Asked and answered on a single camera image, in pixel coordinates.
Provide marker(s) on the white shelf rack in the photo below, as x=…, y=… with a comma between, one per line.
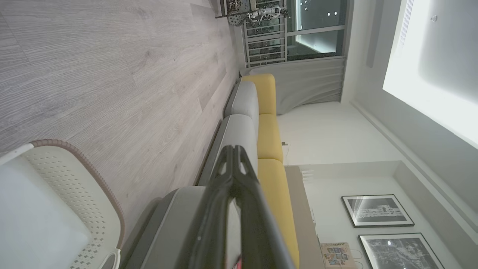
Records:
x=265, y=45

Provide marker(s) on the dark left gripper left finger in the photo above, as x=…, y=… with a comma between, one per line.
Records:
x=209, y=224

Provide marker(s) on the metal mechanical device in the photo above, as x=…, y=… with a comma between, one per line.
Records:
x=261, y=13

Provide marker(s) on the black framed monochrome picture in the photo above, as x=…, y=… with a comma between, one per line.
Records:
x=399, y=252
x=377, y=211

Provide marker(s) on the white perforated laundry basket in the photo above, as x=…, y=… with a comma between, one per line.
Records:
x=74, y=186

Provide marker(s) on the beige side cabinet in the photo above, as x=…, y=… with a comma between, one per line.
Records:
x=300, y=216

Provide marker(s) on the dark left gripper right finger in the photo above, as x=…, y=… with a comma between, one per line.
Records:
x=257, y=231

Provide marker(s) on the dark window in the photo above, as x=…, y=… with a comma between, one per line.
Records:
x=317, y=22

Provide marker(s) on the grey curtain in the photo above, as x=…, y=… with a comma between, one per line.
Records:
x=310, y=82

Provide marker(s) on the grey sofa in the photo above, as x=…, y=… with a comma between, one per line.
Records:
x=241, y=130

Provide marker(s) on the yellow sofa back cushion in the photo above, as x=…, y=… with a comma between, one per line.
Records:
x=278, y=194
x=269, y=138
x=263, y=93

